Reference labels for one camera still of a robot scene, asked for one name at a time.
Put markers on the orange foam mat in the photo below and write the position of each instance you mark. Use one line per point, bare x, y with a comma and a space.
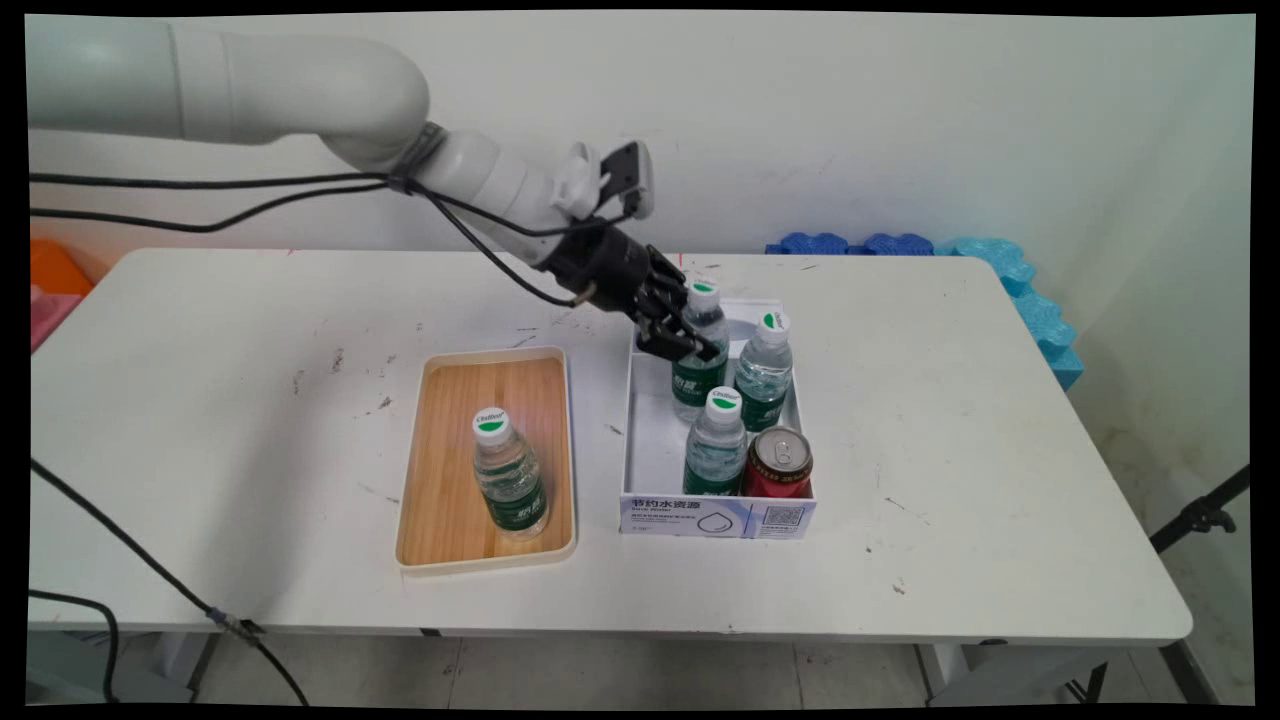
55, 270

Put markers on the red soda can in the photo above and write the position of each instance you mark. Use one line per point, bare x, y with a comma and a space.
778, 470

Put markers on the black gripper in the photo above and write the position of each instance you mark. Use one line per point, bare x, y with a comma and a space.
600, 265

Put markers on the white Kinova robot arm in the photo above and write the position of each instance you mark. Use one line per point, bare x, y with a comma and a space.
300, 90

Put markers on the light blue foam mat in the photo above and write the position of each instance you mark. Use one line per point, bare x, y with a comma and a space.
1040, 315

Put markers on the wooden tray with cream rim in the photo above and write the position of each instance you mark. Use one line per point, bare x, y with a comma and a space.
490, 460

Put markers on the pink foam mat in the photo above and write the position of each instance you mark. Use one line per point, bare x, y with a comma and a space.
48, 312

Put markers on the black tripod stand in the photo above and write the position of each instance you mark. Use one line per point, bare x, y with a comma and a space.
1200, 515

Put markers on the dark blue foam mat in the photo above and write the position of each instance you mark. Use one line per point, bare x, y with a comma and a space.
850, 244

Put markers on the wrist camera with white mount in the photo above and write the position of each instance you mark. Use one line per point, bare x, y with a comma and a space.
620, 175

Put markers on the white cardboard box with divider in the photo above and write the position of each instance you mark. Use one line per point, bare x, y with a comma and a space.
655, 450

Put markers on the white table leg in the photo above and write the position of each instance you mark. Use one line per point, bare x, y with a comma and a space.
185, 660

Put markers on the water bottle green label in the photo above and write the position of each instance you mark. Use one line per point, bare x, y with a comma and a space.
705, 375
510, 480
715, 450
765, 375

